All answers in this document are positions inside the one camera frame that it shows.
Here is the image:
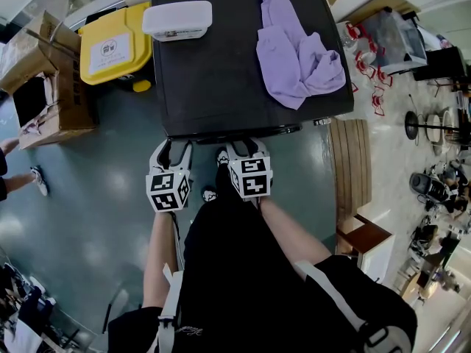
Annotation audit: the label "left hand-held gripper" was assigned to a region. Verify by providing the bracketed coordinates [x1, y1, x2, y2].
[145, 140, 194, 213]

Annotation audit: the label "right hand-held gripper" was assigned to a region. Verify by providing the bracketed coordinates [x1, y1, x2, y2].
[224, 138, 274, 202]

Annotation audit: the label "person's right forearm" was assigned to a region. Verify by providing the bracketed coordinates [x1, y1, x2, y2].
[259, 196, 332, 266]

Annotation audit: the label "person's left forearm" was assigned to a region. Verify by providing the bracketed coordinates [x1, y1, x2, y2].
[141, 211, 181, 308]

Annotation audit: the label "cardboard boxes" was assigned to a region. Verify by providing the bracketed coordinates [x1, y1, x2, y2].
[13, 11, 99, 150]

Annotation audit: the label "person's right shoe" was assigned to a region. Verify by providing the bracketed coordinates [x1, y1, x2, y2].
[215, 146, 231, 168]

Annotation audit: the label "black washing machine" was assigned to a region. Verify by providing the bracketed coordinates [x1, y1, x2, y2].
[150, 0, 355, 146]

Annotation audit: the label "purple cloth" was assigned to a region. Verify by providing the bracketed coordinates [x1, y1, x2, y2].
[254, 0, 347, 110]

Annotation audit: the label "wooden slatted bench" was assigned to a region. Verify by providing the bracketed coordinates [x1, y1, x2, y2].
[328, 118, 373, 220]

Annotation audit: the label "black bin with yellow lid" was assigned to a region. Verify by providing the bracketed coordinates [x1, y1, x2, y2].
[78, 1, 154, 93]

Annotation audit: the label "person's black clothing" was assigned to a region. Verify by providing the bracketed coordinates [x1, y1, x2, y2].
[106, 167, 419, 353]

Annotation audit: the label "white plastic lidded box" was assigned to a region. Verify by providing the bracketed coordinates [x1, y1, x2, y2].
[141, 0, 213, 43]

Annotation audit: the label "cluster of clear water jugs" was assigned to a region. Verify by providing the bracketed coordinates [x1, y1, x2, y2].
[336, 20, 394, 119]

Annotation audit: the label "white cabinet with wooden top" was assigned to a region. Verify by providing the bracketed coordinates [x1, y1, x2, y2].
[336, 213, 397, 285]

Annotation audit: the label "black floor fan stand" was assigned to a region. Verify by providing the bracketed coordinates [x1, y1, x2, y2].
[404, 110, 471, 141]

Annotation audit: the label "black round device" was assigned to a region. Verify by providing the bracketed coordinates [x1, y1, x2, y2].
[409, 171, 461, 205]

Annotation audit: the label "closed cardboard box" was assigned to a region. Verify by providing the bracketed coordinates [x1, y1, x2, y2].
[0, 11, 60, 95]

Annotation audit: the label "clear plastic storage bag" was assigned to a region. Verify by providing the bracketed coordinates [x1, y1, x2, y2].
[362, 7, 428, 75]

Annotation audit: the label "white round planter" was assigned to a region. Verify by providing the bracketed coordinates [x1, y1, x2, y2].
[426, 110, 456, 154]

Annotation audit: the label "large leaning cardboard sheet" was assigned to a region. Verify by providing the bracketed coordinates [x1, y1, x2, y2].
[345, 0, 420, 25]

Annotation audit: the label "black flat monitor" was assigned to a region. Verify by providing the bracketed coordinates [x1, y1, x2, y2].
[411, 46, 468, 82]

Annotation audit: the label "white harness strap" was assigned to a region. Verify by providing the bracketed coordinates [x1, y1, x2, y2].
[157, 262, 184, 353]

